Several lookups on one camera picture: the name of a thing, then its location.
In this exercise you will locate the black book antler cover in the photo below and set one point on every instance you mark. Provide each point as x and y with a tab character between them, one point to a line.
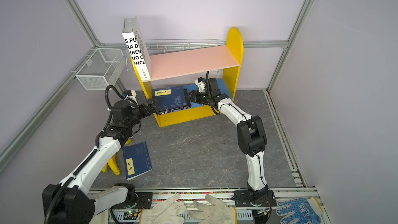
174	111

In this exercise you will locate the yellow banana bunch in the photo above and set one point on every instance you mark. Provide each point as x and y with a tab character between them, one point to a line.
113	165

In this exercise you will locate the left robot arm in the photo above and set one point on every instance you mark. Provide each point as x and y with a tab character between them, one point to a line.
68	202

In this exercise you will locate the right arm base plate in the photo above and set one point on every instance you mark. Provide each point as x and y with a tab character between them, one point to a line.
243	198

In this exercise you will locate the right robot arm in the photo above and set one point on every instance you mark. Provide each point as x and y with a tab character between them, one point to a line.
251	138

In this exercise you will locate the white work glove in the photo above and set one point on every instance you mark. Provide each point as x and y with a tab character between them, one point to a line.
217	212
165	212

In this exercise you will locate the white work glove centre right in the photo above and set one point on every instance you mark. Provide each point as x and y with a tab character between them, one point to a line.
217	212

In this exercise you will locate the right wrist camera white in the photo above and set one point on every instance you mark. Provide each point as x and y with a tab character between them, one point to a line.
200	82

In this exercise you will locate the blue booklet yellow label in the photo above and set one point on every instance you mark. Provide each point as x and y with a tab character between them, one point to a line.
136	160
169	98

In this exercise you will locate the white work glove centre left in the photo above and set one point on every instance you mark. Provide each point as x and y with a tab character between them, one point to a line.
165	212

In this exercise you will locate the blue dotted glove right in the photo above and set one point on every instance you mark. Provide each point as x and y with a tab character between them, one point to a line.
300	211

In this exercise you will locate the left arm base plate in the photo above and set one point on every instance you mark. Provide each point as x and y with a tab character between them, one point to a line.
142	200

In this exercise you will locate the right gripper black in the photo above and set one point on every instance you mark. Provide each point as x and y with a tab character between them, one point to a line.
195	97

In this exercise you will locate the yellow pink blue bookshelf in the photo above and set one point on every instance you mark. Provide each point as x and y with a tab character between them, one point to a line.
228	57

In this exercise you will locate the white book black lettering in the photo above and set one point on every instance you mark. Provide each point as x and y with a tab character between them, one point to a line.
137	48

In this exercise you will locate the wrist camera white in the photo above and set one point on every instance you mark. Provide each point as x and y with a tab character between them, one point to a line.
129	95
200	82

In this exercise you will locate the white wire rack basket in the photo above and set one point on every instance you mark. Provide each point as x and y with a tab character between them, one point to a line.
163	47

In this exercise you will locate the white mesh box basket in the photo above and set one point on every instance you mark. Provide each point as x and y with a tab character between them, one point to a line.
102	68

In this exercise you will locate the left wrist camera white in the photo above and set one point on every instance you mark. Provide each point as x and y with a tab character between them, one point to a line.
129	95

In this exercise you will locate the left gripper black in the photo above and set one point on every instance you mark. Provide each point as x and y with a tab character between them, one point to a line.
147	112

